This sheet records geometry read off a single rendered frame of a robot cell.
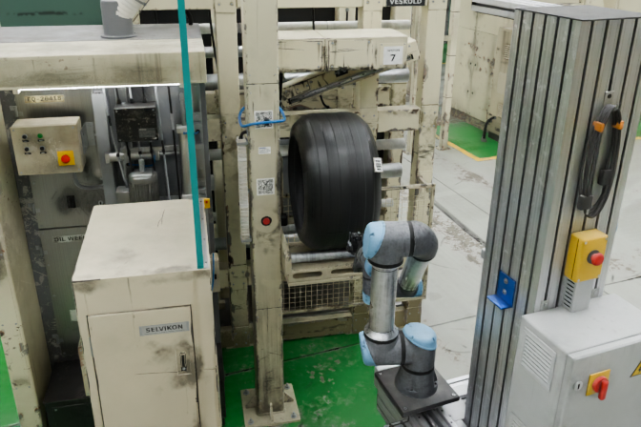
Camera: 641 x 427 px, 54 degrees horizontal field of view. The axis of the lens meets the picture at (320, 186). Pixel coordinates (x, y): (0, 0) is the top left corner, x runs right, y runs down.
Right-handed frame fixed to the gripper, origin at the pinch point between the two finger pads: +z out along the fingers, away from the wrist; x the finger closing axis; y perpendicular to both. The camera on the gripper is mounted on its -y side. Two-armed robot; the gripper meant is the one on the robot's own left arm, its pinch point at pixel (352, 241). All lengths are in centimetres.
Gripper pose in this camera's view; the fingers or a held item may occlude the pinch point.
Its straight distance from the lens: 259.2
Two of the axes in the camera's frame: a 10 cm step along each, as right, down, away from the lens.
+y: -0.2, -9.6, -2.6
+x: -9.8, 0.7, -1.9
